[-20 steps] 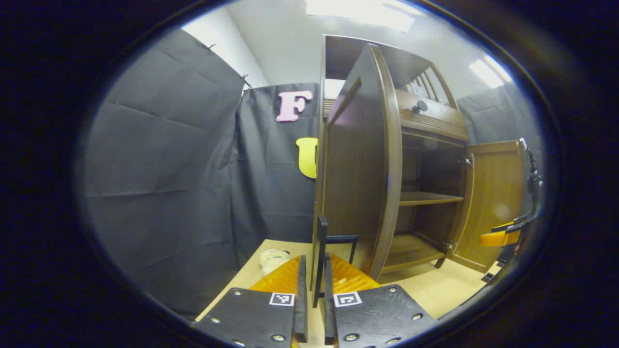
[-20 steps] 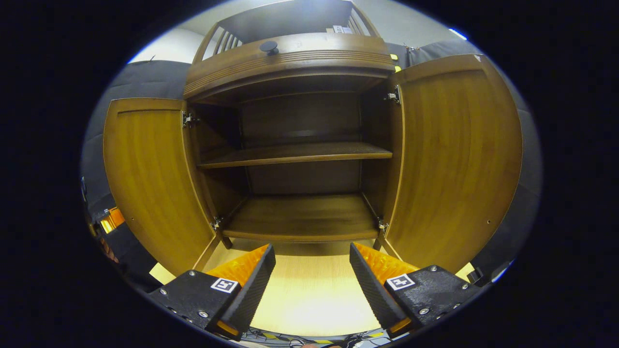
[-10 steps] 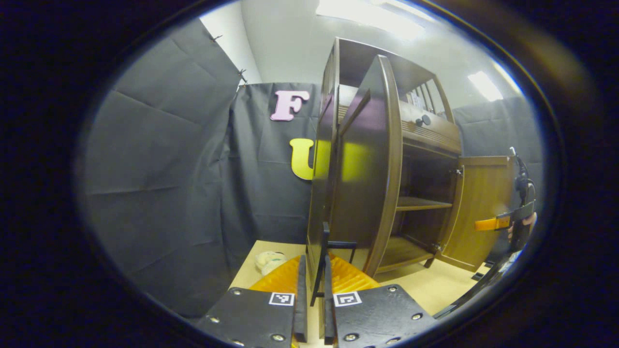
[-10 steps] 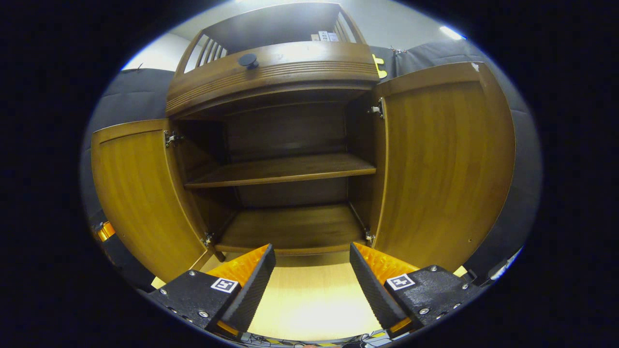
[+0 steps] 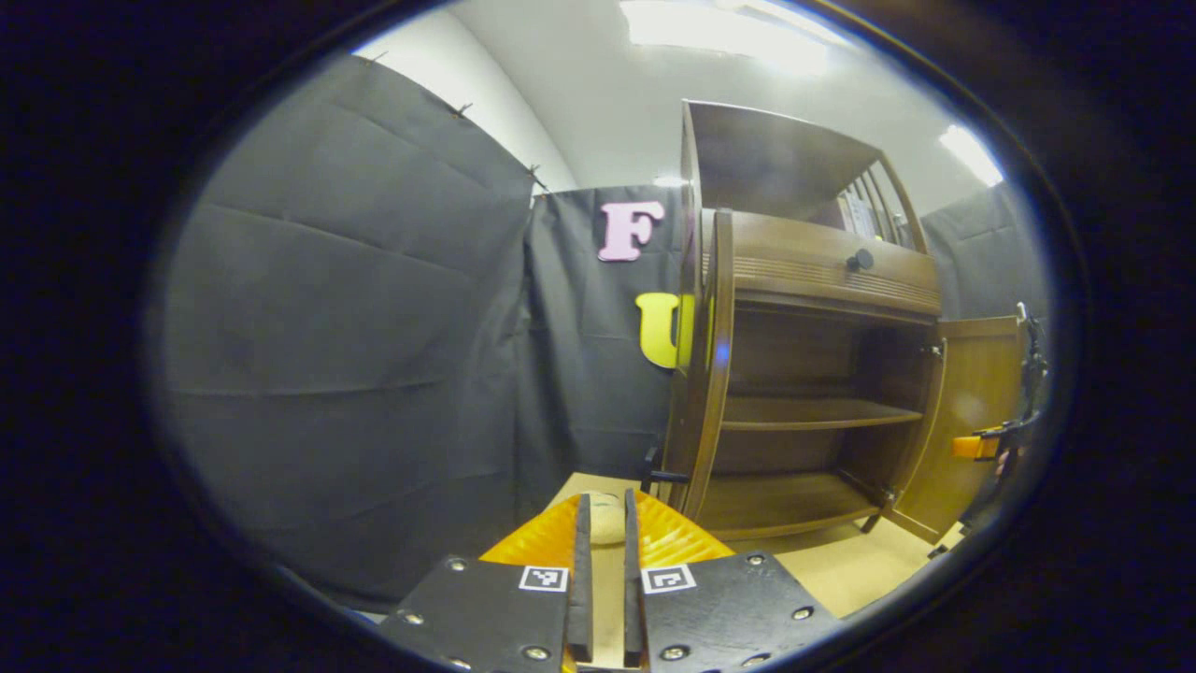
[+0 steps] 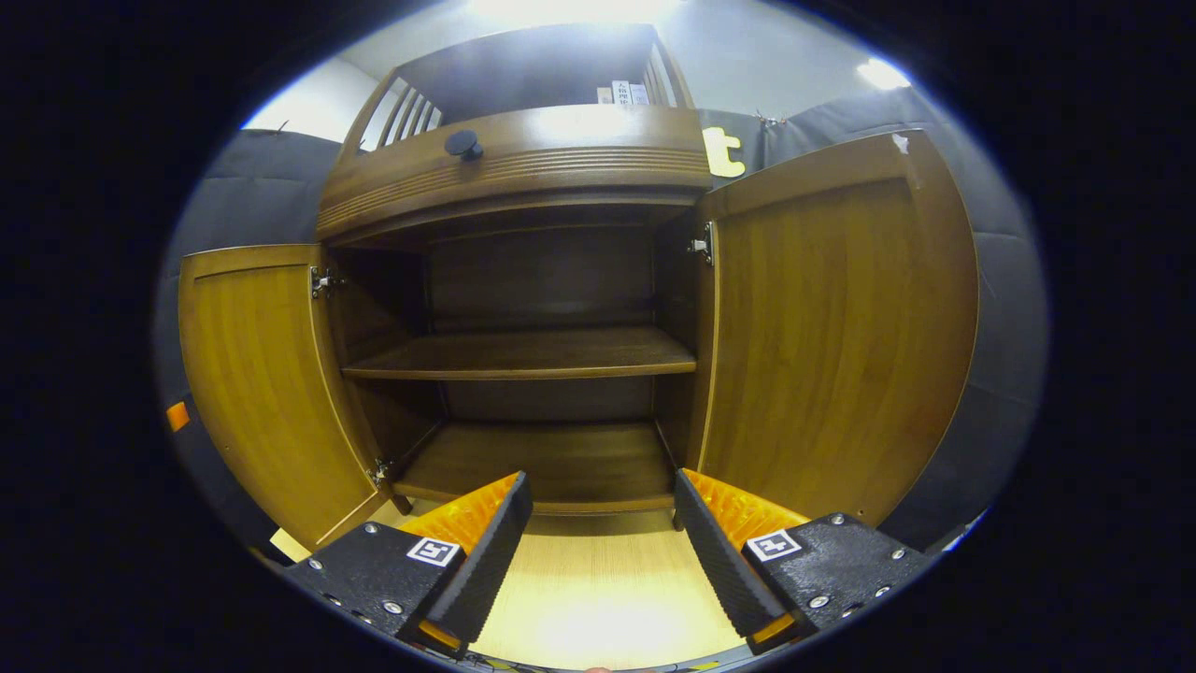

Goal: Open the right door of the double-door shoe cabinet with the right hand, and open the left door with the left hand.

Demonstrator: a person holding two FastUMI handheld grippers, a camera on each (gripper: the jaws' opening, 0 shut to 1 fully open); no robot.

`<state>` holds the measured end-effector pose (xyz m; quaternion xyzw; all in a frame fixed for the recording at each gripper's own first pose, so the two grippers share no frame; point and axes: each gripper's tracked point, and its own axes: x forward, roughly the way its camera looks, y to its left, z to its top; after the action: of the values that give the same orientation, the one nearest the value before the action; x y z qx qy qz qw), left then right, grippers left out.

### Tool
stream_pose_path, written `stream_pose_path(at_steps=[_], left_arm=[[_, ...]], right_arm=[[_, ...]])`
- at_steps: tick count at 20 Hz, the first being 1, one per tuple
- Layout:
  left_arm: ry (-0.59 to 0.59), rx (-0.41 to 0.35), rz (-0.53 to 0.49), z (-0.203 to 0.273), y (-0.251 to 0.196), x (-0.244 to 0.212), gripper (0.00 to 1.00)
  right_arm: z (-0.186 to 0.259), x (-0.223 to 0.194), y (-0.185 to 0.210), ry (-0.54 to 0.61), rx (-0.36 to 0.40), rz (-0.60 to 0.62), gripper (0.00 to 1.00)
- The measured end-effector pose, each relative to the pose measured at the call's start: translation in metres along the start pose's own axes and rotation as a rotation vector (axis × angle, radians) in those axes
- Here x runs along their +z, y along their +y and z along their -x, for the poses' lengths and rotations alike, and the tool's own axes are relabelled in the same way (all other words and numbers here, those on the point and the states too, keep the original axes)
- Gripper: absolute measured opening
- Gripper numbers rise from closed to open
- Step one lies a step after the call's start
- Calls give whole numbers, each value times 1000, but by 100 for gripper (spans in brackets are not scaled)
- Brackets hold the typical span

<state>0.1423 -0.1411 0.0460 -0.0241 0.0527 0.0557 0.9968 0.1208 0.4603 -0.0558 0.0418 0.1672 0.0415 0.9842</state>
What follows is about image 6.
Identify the wooden cabinet door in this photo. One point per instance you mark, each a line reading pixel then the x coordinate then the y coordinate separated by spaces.
pixel 262 374
pixel 841 336

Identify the wooden double-door shoe cabinet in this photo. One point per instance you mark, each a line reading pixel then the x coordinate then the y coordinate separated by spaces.
pixel 523 178

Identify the wooden inner cabinet shelf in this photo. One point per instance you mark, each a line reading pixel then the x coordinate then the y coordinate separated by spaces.
pixel 523 353

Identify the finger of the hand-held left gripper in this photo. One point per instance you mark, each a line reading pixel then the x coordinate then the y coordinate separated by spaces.
pixel 177 416

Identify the metal door hinge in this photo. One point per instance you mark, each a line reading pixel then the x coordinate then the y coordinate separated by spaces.
pixel 380 471
pixel 325 281
pixel 703 245

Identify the round black drawer knob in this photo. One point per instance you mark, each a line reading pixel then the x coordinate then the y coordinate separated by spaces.
pixel 462 144

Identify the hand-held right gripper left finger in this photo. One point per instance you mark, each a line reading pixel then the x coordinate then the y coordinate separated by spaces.
pixel 495 561

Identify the large ceiling light panel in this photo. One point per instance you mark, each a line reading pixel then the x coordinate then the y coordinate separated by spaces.
pixel 570 9

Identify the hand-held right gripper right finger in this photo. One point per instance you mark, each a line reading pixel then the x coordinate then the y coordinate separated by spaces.
pixel 715 561

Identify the black backdrop cloth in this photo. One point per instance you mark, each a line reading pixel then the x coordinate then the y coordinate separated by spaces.
pixel 1009 327

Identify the row of upright books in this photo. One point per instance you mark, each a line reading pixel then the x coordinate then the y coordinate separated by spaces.
pixel 624 93

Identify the small ceiling light panel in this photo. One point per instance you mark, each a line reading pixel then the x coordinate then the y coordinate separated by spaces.
pixel 883 74

